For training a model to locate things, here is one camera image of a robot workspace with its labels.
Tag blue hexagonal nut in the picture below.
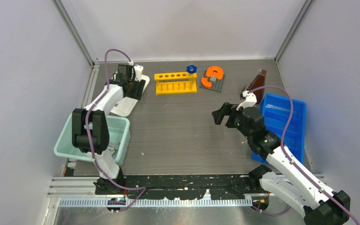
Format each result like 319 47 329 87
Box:
186 65 197 74

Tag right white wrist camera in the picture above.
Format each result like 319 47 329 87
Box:
236 90 257 111

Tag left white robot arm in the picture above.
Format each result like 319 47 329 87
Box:
72 64 135 194

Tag teal plastic bin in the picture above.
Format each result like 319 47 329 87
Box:
53 115 131 166

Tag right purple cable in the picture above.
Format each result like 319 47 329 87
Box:
245 85 360 225

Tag yellow test tube rack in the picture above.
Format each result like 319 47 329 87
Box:
154 72 198 95

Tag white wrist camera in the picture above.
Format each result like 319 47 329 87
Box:
133 65 143 82
236 90 257 111

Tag metal crucible tongs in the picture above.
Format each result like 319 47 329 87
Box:
108 141 126 156

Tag thin glass rod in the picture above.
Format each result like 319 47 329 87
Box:
189 73 195 90

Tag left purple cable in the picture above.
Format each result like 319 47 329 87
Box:
85 49 146 213

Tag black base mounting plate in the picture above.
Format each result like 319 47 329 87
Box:
93 174 270 200

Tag orange curved block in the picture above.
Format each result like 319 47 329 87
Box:
200 66 225 92

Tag white plastic lid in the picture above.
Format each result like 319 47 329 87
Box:
110 74 150 118

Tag brown wedge stand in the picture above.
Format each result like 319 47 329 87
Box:
240 69 267 104

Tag grey studded base plate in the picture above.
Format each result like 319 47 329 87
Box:
199 70 225 92

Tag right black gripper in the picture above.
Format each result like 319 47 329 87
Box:
212 102 253 140

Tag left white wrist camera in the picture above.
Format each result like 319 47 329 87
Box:
133 65 143 82

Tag glass stirring rod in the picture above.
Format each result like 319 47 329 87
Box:
266 105 291 111

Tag blue plastic bin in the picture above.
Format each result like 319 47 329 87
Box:
260 93 307 163

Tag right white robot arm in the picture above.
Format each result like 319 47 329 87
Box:
212 102 351 225

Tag purple cable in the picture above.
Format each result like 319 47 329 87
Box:
245 85 360 225
85 49 146 213

